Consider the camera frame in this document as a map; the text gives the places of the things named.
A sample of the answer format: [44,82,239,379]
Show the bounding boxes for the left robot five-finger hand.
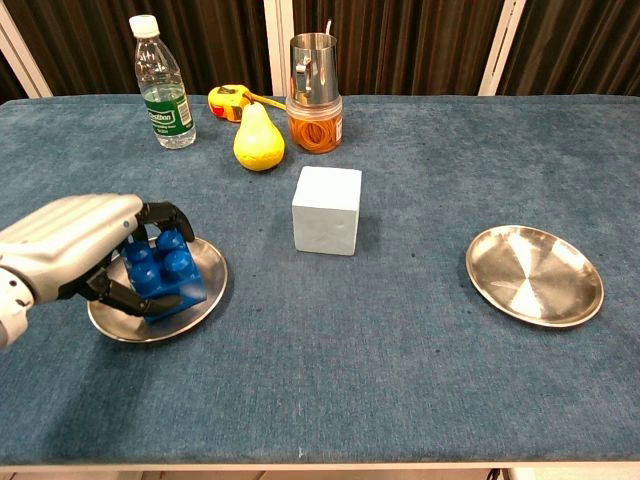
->
[0,193,197,319]

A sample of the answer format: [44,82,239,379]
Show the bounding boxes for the blue studded building block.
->
[121,229,208,325]

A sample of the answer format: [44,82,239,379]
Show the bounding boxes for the light blue cube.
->
[291,165,363,257]

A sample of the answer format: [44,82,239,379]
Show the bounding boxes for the round metal plate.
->
[87,235,229,344]
[465,225,605,329]

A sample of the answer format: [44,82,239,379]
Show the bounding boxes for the black pleated curtain panel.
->
[499,0,640,98]
[292,0,502,97]
[4,0,274,97]
[0,62,27,104]

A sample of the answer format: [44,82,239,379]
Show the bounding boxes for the clear plastic water bottle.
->
[128,13,198,150]

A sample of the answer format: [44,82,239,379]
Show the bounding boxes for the yellow tape measure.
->
[207,84,288,124]

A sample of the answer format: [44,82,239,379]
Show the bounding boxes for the yellow toy pear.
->
[233,102,287,172]

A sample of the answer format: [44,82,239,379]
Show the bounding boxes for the clear jar of rubber bands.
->
[285,94,345,155]

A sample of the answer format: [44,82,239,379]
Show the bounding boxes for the stainless steel cup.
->
[289,33,341,109]

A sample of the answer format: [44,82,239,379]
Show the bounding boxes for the blue table cloth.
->
[0,94,640,467]

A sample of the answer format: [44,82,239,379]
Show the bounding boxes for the white frame post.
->
[0,4,54,99]
[263,0,296,97]
[478,0,528,97]

